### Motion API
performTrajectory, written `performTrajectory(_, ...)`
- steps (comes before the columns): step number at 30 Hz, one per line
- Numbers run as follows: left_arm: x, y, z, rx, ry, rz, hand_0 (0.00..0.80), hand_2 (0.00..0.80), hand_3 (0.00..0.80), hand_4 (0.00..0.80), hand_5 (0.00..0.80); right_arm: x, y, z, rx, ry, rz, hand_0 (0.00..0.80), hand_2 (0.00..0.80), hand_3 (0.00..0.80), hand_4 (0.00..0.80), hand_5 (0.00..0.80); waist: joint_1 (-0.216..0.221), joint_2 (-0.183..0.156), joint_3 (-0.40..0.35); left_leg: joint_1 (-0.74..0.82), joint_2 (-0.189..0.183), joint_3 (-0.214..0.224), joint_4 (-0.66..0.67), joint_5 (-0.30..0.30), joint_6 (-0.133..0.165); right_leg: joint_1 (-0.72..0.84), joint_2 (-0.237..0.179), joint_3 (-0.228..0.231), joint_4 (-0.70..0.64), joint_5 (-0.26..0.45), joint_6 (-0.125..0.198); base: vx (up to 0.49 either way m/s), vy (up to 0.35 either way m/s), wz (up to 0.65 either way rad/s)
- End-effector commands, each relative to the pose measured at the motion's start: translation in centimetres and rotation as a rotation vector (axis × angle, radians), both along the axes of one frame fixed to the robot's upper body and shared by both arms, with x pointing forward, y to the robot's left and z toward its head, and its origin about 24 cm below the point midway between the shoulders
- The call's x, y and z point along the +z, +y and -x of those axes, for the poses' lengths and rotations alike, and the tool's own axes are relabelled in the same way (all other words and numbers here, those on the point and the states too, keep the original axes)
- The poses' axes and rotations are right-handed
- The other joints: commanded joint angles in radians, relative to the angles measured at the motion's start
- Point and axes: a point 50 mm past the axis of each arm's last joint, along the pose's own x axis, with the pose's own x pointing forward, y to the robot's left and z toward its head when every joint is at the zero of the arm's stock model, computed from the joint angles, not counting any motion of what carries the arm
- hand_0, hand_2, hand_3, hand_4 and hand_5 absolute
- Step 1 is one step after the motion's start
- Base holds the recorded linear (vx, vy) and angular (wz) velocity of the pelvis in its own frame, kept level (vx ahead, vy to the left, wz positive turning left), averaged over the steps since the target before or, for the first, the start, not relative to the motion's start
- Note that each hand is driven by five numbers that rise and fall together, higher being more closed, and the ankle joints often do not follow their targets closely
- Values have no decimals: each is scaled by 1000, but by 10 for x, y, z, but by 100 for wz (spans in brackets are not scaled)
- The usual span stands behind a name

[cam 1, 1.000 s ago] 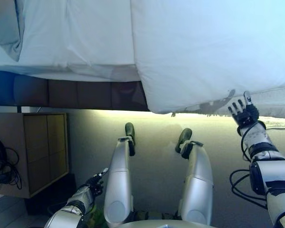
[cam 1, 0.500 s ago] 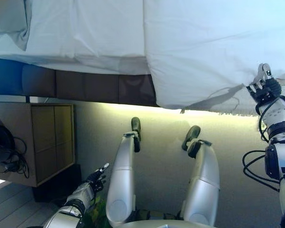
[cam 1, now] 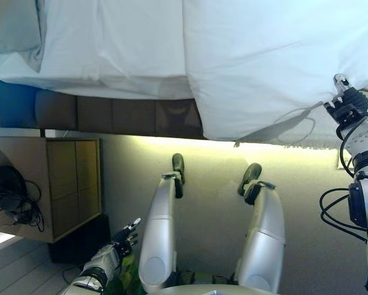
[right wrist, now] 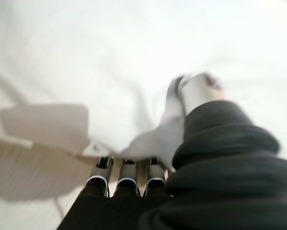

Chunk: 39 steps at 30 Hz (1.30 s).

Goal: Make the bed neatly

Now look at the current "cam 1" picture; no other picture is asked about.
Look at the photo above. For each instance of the silver robot left leg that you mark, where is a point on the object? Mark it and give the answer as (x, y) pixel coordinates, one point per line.
(159, 230)

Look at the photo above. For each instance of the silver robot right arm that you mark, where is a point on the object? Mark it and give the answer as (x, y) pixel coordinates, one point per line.
(363, 138)

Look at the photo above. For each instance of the wooden nightstand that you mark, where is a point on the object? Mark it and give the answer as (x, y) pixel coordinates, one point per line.
(70, 184)

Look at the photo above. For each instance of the white duvet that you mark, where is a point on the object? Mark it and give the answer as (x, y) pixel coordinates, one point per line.
(263, 61)

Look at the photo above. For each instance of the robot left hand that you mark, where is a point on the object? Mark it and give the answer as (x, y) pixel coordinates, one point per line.
(125, 239)

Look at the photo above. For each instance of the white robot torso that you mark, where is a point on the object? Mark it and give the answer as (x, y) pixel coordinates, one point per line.
(208, 290)

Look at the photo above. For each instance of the brown upholstered bed frame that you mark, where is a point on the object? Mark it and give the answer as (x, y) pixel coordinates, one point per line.
(125, 113)

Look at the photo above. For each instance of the large beige pillow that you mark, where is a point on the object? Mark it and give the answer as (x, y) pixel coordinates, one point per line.
(11, 24)

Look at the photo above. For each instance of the silver robot right leg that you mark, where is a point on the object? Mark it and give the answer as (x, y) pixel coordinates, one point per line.
(263, 239)

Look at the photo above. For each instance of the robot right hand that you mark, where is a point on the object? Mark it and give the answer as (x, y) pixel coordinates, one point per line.
(352, 103)

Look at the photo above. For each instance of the silver robot leg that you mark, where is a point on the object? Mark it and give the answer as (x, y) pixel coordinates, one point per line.
(263, 239)
(159, 230)

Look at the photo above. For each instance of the white fringed blanket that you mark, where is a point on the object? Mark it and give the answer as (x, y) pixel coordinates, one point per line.
(319, 135)

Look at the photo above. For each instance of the mattress with white sheet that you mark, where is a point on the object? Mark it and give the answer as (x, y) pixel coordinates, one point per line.
(110, 46)

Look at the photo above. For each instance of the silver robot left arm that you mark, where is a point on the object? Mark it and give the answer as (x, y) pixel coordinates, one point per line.
(100, 264)

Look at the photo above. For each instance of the dark robot right foot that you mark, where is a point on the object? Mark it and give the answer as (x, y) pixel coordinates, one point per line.
(251, 175)

